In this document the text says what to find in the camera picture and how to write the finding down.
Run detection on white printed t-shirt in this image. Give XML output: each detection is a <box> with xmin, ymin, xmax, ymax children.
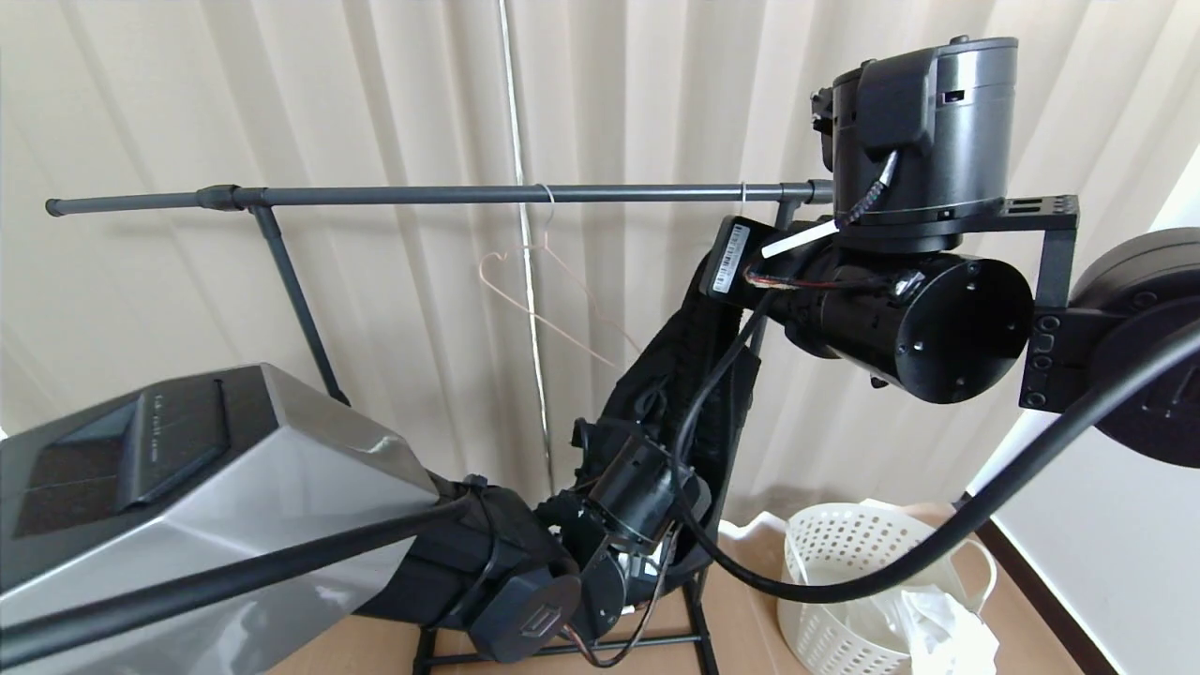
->
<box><xmin>842</xmin><ymin>579</ymin><xmax>1000</xmax><ymax>675</ymax></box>

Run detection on black drawstring shorts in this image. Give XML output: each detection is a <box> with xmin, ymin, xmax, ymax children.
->
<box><xmin>562</xmin><ymin>267</ymin><xmax>762</xmax><ymax>603</ymax></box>

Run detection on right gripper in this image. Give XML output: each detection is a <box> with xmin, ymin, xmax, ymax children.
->
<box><xmin>703</xmin><ymin>214</ymin><xmax>1037</xmax><ymax>406</ymax></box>

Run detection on white laundry basket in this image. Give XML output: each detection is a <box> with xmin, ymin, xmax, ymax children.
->
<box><xmin>776</xmin><ymin>501</ymin><xmax>1000</xmax><ymax>675</ymax></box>

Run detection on black clothes rack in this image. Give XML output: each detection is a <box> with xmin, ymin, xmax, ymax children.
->
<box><xmin>45</xmin><ymin>181</ymin><xmax>835</xmax><ymax>675</ymax></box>

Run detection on beige curtain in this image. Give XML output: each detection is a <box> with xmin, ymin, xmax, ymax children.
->
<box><xmin>0</xmin><ymin>0</ymin><xmax>1200</xmax><ymax>535</ymax></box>

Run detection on black cable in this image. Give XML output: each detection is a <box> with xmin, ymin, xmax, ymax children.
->
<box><xmin>0</xmin><ymin>492</ymin><xmax>481</xmax><ymax>669</ymax></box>
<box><xmin>669</xmin><ymin>289</ymin><xmax>1200</xmax><ymax>607</ymax></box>

